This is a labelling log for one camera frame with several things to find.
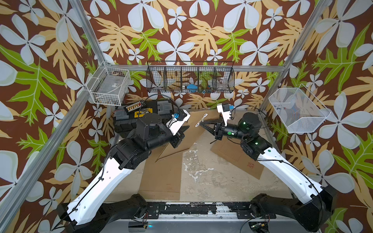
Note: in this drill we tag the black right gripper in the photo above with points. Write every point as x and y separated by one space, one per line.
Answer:
218 133

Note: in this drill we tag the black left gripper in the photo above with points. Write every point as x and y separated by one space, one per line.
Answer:
175 139

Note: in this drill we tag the kraft file bag with string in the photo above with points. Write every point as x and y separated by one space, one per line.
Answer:
161 178

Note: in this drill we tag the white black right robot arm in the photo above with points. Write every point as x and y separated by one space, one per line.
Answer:
313 204

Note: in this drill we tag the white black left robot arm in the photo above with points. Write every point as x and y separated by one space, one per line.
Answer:
89 213

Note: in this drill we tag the blue object in basket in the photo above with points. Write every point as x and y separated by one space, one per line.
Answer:
191 88

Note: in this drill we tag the black plastic toolbox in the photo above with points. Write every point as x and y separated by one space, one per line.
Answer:
125 122

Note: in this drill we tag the screwdriver bit set case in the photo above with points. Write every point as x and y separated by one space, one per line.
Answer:
134 106

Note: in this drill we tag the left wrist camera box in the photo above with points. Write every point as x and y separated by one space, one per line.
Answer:
175 124

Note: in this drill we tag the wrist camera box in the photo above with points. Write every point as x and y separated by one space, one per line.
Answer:
226 112
175 124

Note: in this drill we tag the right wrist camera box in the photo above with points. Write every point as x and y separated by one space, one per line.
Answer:
226 112

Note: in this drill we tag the black wire basket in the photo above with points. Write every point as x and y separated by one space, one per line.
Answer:
175 76

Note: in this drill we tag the white wire basket left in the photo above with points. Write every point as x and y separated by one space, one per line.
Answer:
108 85

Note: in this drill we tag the white wire basket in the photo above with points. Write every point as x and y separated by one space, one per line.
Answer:
299 109
108 85

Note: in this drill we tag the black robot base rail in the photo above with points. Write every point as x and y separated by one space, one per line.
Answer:
189 209

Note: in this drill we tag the white wire basket right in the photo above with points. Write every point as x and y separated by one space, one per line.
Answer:
299 109

